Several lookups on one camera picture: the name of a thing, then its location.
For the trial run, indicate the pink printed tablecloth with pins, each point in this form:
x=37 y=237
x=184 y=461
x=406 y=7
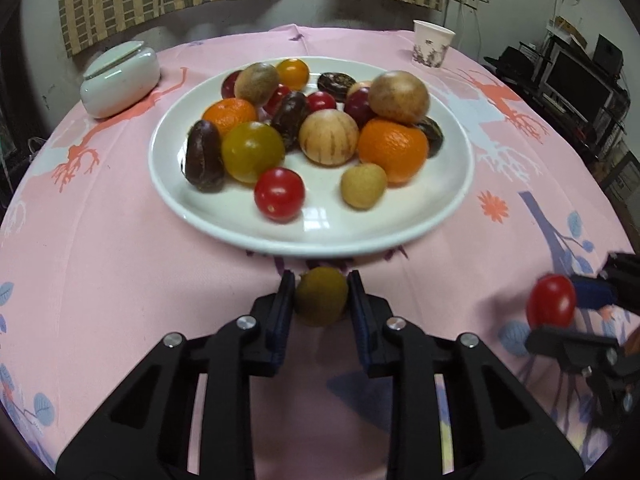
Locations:
x=100 y=260

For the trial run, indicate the pale striped pepino melon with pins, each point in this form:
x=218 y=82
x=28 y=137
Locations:
x=256 y=82
x=328 y=137

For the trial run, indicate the dark purple tomato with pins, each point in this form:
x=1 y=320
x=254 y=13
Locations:
x=230 y=85
x=357 y=107

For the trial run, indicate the pale green lidded ceramic jar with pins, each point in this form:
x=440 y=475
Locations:
x=117 y=87

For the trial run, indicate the tan round passion fruit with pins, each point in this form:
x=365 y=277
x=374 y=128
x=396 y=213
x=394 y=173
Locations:
x=398 y=96

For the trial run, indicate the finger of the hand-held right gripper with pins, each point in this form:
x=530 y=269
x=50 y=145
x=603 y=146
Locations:
x=565 y=344
x=592 y=292

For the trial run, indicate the white patterned paper cup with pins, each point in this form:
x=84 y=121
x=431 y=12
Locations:
x=431 y=45

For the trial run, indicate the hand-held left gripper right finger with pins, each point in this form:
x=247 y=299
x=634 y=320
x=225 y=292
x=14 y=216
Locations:
x=359 y=320

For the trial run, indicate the small cardboard box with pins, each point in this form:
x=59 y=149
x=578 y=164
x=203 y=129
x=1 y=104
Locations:
x=567 y=30

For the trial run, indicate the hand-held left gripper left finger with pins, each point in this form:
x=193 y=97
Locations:
x=285 y=320

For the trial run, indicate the small yellow round fruit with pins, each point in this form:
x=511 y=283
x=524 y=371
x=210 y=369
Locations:
x=363 y=186
x=321 y=296

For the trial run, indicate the computer monitor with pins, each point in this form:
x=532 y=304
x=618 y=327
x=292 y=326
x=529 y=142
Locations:
x=575 y=85

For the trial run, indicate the white oval plate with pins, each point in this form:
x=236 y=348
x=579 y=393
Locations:
x=325 y=220

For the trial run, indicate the dark brown wrinkled fruit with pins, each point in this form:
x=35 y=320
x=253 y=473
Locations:
x=204 y=156
x=434 y=135
x=290 y=121
x=336 y=85

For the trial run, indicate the yellow-green tomato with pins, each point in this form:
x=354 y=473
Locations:
x=252 y=151

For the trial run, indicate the black electronic device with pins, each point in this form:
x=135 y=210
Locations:
x=512 y=62

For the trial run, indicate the orange mandarin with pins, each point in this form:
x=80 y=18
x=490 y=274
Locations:
x=393 y=149
x=229 y=115

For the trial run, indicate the black speaker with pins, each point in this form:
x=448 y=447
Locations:
x=610 y=52

